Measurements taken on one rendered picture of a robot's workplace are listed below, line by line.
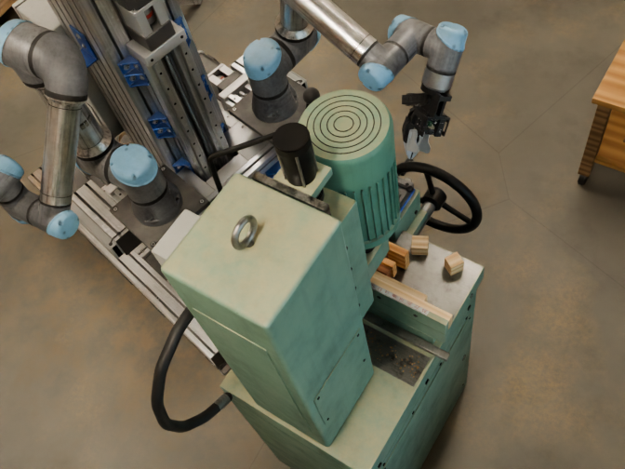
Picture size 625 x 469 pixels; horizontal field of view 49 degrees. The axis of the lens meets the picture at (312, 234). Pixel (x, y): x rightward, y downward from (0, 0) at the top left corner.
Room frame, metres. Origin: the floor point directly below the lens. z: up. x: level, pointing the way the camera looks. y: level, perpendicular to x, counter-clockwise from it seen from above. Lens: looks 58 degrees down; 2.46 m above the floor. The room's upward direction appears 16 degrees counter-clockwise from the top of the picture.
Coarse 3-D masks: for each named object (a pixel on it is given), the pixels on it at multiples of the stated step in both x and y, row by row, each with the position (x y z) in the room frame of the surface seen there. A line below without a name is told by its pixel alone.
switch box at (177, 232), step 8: (184, 216) 0.73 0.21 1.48; (192, 216) 0.73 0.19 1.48; (200, 216) 0.72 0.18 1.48; (176, 224) 0.72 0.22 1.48; (184, 224) 0.71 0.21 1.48; (192, 224) 0.71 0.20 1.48; (168, 232) 0.71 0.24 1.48; (176, 232) 0.70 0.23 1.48; (184, 232) 0.70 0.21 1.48; (160, 240) 0.69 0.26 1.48; (168, 240) 0.69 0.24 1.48; (176, 240) 0.69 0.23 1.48; (160, 248) 0.68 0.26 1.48; (168, 248) 0.67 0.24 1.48; (160, 256) 0.66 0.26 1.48; (168, 256) 0.66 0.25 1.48
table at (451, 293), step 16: (416, 224) 0.94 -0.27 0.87; (400, 240) 0.89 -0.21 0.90; (416, 256) 0.83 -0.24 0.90; (432, 256) 0.82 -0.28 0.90; (400, 272) 0.80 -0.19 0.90; (416, 272) 0.79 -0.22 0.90; (432, 272) 0.78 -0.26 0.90; (464, 272) 0.75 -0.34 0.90; (480, 272) 0.74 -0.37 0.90; (416, 288) 0.75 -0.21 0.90; (432, 288) 0.73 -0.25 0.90; (448, 288) 0.72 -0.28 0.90; (464, 288) 0.71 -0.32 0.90; (384, 304) 0.73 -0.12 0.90; (432, 304) 0.69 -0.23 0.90; (448, 304) 0.68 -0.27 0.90; (464, 304) 0.68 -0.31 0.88; (400, 320) 0.70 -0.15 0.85; (416, 320) 0.67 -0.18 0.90; (432, 336) 0.63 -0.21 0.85; (448, 336) 0.62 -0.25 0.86
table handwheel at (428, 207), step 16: (432, 176) 1.03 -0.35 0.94; (448, 176) 1.01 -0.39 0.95; (432, 192) 1.04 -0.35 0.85; (464, 192) 0.97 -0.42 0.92; (432, 208) 1.01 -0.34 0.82; (448, 208) 1.00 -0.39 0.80; (480, 208) 0.94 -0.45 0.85; (432, 224) 1.03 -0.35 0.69; (448, 224) 1.01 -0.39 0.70; (464, 224) 0.97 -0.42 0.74
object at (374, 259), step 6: (378, 246) 0.80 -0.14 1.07; (384, 246) 0.80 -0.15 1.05; (372, 252) 0.78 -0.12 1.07; (378, 252) 0.78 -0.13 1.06; (384, 252) 0.80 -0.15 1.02; (366, 258) 0.77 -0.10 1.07; (372, 258) 0.77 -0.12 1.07; (378, 258) 0.78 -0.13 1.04; (372, 264) 0.77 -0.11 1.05; (378, 264) 0.78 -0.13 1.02; (372, 270) 0.76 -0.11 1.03
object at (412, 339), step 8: (368, 312) 0.76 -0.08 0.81; (368, 320) 0.74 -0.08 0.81; (376, 320) 0.73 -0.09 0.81; (384, 320) 0.73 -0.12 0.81; (384, 328) 0.71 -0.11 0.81; (392, 328) 0.70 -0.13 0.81; (400, 328) 0.69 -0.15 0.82; (400, 336) 0.67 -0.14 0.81; (408, 336) 0.67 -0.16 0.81; (416, 336) 0.66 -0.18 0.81; (416, 344) 0.64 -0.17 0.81; (424, 344) 0.63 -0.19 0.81; (432, 344) 0.63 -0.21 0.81; (432, 352) 0.61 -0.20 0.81; (440, 352) 0.60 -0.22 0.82
